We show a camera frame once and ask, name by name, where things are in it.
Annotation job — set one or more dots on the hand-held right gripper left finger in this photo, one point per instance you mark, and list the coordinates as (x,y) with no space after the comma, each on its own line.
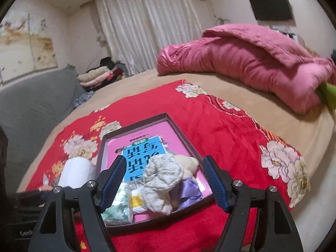
(113,181)

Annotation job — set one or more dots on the white paper roll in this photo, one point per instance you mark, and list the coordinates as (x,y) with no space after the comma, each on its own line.
(76,170)

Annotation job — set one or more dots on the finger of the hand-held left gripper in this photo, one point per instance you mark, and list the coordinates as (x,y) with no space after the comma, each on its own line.
(34,197)

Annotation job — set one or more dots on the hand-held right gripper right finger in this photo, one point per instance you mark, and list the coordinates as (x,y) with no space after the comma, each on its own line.
(215,183)

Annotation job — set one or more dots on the green white tissue pack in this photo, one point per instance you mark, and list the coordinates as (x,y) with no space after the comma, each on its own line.
(122,204)

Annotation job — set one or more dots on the dark brown tray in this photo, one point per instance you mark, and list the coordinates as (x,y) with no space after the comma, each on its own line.
(184,136)

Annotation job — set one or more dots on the black garment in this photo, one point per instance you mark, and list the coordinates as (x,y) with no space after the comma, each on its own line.
(107,63)

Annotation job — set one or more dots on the blue patterned cloth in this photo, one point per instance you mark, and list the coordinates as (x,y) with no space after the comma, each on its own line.
(84,99)

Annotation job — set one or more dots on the green cloth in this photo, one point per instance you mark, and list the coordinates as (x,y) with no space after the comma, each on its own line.
(328,92)

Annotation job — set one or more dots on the yellow white barcode packet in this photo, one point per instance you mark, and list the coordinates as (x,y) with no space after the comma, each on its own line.
(137,202)

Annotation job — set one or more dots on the dark red cloth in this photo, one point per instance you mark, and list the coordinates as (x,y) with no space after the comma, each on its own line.
(116,73)

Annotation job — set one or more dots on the cream plush bear purple ribbon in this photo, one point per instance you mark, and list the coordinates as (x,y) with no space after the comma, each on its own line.
(187,164)

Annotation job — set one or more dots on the black television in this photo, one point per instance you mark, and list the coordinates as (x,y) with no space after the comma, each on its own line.
(270,5)

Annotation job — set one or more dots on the white floral cloth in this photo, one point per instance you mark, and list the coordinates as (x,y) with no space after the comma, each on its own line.
(162,176)

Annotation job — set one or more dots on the white curtain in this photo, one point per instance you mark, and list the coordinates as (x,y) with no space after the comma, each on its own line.
(147,26)

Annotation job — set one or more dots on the pink quilt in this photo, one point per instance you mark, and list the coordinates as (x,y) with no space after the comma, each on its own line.
(236,63)

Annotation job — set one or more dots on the beige folded garment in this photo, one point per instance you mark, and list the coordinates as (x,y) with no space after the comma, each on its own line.
(92,74)

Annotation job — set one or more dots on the pink book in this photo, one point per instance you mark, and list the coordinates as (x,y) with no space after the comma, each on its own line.
(168,131)

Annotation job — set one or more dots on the pink folded garment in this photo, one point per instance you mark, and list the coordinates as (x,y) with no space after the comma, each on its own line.
(101,80)

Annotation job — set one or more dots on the wall painting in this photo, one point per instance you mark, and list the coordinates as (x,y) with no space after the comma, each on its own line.
(23,47)

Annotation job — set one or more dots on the red floral blanket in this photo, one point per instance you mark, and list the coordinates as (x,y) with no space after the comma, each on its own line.
(231,126)

